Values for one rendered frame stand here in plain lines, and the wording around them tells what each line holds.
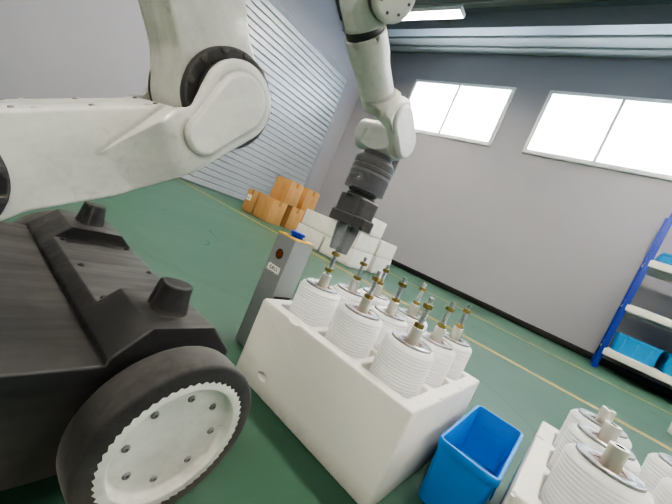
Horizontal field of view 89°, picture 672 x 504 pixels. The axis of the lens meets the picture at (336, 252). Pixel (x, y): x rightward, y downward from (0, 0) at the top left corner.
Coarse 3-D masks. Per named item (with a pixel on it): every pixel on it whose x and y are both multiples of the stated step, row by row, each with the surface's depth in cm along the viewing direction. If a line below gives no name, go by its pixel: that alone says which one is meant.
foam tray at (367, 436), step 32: (256, 320) 76; (288, 320) 70; (256, 352) 74; (288, 352) 68; (320, 352) 64; (256, 384) 72; (288, 384) 67; (320, 384) 63; (352, 384) 59; (384, 384) 57; (448, 384) 71; (288, 416) 66; (320, 416) 61; (352, 416) 58; (384, 416) 54; (416, 416) 54; (448, 416) 71; (320, 448) 60; (352, 448) 57; (384, 448) 53; (416, 448) 62; (352, 480) 56; (384, 480) 54
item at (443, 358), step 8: (432, 344) 67; (440, 352) 67; (448, 352) 67; (440, 360) 67; (448, 360) 67; (432, 368) 67; (440, 368) 67; (448, 368) 69; (432, 376) 67; (440, 376) 68; (432, 384) 67; (440, 384) 69
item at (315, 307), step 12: (300, 288) 74; (312, 288) 72; (300, 300) 73; (312, 300) 72; (324, 300) 72; (336, 300) 74; (300, 312) 72; (312, 312) 72; (324, 312) 73; (312, 324) 72; (324, 324) 74
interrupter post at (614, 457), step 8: (608, 448) 43; (616, 448) 43; (624, 448) 43; (608, 456) 43; (616, 456) 42; (624, 456) 42; (608, 464) 43; (616, 464) 42; (624, 464) 42; (616, 472) 42
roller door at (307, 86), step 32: (256, 0) 508; (256, 32) 527; (288, 32) 563; (288, 64) 585; (320, 64) 632; (288, 96) 608; (320, 96) 660; (288, 128) 634; (320, 128) 691; (224, 160) 566; (256, 160) 610; (288, 160) 661; (224, 192) 588
